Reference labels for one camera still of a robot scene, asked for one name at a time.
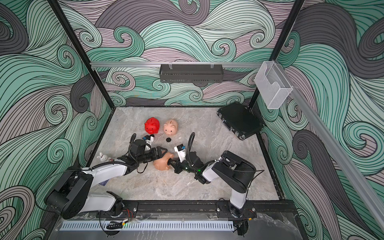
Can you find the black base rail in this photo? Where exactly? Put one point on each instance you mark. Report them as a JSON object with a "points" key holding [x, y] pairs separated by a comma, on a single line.
{"points": [[219, 208]]}

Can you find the white slotted cable duct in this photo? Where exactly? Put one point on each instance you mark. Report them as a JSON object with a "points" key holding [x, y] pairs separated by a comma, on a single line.
{"points": [[150, 226]]}

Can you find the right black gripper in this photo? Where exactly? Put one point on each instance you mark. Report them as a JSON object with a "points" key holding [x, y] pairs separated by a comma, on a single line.
{"points": [[178, 166]]}

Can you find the pink piggy bank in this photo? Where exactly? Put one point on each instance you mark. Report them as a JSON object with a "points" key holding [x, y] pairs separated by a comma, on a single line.
{"points": [[162, 163], [171, 127]]}

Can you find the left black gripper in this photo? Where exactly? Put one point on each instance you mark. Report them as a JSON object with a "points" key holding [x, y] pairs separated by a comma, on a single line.
{"points": [[159, 150]]}

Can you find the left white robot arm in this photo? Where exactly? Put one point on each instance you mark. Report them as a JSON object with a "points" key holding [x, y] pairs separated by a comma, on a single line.
{"points": [[71, 194]]}

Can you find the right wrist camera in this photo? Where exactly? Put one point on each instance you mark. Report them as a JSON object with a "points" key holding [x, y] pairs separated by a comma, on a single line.
{"points": [[181, 151]]}

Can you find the clear acrylic wall holder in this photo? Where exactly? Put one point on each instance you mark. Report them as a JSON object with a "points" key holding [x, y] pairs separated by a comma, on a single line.
{"points": [[273, 84]]}

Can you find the pink white bunny toy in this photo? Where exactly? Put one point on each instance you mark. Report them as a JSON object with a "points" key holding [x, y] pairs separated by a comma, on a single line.
{"points": [[104, 158]]}

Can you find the aluminium rail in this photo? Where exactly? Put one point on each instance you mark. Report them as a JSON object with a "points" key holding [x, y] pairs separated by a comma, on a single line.
{"points": [[361, 185], [137, 64]]}

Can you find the black wall tray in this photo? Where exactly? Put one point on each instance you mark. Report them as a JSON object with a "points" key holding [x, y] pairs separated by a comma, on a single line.
{"points": [[200, 74]]}

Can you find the blue card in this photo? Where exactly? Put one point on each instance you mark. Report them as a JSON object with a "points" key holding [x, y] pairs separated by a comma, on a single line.
{"points": [[103, 183]]}

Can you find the aluminium right rail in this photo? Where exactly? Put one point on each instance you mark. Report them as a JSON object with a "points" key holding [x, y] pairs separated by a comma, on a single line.
{"points": [[361, 185]]}

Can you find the black case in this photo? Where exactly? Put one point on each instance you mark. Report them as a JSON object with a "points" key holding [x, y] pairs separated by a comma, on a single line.
{"points": [[239, 120]]}

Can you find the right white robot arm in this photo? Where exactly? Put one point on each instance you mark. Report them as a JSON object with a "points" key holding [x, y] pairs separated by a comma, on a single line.
{"points": [[235, 171]]}

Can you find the aluminium back rail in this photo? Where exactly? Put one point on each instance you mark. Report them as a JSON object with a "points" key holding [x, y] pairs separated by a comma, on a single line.
{"points": [[137, 64]]}

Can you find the red piggy bank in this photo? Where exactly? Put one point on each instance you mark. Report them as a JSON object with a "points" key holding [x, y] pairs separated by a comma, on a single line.
{"points": [[152, 126]]}

